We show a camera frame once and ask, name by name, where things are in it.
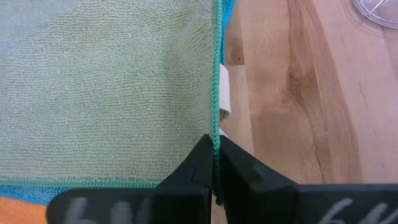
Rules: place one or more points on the green microfiber towel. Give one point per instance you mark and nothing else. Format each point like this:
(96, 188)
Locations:
(109, 93)

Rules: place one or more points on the blue microfiber towel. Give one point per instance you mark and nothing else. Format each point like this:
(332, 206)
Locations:
(31, 193)

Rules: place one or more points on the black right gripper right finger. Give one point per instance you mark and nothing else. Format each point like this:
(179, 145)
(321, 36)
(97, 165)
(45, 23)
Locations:
(280, 205)

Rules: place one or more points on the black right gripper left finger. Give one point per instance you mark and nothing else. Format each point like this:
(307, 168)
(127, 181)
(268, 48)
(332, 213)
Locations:
(140, 205)

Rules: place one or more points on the clear plastic bin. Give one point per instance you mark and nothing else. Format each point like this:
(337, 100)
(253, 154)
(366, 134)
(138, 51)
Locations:
(379, 12)

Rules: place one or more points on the orange microfiber towel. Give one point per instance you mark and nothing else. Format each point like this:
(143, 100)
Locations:
(18, 213)

